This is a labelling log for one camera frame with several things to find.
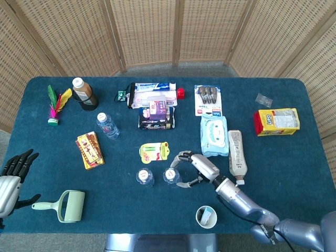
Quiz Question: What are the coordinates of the grey and silver right hand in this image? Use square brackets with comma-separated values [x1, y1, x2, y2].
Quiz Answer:
[170, 150, 220, 188]

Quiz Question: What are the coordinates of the black and silver left hand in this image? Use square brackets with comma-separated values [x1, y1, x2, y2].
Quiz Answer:
[0, 149, 41, 218]

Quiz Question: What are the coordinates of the unlabelled clear water bottle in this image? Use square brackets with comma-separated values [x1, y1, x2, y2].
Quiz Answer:
[135, 167, 155, 188]
[162, 167, 182, 188]

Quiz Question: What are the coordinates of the red-labelled clear water bottle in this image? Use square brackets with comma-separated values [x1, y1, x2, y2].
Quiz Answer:
[96, 112, 120, 140]

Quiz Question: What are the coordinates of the silver-blue robot base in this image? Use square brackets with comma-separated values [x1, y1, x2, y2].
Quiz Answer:
[104, 233, 219, 252]

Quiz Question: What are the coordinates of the beige milk tea bottle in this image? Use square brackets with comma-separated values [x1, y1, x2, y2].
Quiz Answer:
[227, 130, 248, 186]

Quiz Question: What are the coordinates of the light blue wet wipes pack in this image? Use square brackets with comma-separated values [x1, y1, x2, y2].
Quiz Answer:
[200, 114, 230, 158]

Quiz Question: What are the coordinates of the blue and white sachet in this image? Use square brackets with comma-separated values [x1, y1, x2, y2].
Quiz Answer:
[201, 207, 214, 226]

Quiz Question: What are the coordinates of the white paper cup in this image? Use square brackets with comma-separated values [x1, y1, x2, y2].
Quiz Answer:
[195, 205, 218, 229]

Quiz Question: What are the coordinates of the yellow lip balm card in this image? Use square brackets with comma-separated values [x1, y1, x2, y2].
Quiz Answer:
[139, 141, 170, 164]

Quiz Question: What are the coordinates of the dark purple snack pack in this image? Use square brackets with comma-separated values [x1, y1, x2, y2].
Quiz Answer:
[138, 106, 176, 130]

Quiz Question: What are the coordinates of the pale green lint roller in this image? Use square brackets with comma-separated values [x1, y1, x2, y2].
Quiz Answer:
[31, 190, 86, 224]

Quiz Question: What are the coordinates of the purple small box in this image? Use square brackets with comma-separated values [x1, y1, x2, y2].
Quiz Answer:
[149, 100, 167, 121]

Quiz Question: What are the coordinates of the yellow red snack box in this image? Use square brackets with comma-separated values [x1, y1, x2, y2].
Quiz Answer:
[253, 108, 300, 137]

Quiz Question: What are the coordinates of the blue felt table cover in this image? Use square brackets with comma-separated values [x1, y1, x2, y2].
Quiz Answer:
[4, 76, 332, 235]

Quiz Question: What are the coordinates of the colourful feather shuttlecock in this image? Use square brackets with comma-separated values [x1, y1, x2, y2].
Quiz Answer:
[47, 85, 73, 127]

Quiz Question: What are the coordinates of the small clear plastic bag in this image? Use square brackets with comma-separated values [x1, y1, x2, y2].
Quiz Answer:
[255, 92, 273, 108]

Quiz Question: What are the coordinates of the yellow flat box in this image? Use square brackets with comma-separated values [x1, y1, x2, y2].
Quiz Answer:
[83, 159, 105, 171]

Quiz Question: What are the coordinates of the brown and yellow printed box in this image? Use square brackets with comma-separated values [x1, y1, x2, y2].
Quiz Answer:
[75, 131, 104, 165]

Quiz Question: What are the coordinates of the blue white toothpaste box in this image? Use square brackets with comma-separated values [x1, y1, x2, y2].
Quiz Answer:
[130, 82, 177, 92]

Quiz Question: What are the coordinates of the black slim flashlight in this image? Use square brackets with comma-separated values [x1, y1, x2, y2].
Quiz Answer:
[126, 83, 136, 109]

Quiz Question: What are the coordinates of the black round holder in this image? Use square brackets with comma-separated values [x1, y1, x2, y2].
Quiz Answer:
[72, 92, 100, 111]

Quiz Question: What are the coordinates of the brown drink bottle white cap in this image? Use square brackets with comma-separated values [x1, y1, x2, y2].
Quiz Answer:
[71, 77, 98, 106]

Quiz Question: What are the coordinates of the woven bamboo folding screen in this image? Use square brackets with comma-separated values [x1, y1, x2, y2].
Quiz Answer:
[0, 0, 336, 161]

